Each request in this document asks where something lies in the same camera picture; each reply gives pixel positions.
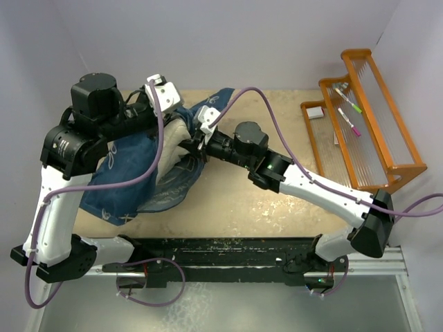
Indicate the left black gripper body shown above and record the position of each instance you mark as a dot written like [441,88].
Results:
[131,118]

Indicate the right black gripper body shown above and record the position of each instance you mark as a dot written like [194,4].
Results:
[215,145]

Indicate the blue fish-print pillowcase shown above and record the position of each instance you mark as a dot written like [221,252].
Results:
[130,157]

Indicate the white pillow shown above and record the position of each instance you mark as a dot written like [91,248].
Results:
[174,133]

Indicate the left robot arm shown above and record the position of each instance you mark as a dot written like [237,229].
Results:
[70,155]

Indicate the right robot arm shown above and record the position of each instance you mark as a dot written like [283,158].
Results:
[368,229]

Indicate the white eraser box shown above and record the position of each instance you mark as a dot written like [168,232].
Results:
[315,112]

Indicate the pink-capped marker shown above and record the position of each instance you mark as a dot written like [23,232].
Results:
[347,120]

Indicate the orange wooden stepped rack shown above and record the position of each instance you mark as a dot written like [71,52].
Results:
[384,156]

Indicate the green-capped marker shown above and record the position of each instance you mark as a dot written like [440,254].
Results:
[353,105]

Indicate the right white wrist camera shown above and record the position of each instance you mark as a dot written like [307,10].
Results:
[205,117]

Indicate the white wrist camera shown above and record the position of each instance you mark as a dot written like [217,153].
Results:
[205,117]
[169,97]

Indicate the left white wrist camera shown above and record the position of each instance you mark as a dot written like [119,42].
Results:
[169,97]

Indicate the aluminium table frame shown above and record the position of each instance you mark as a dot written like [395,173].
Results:
[374,296]

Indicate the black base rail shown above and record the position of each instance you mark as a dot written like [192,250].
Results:
[284,260]

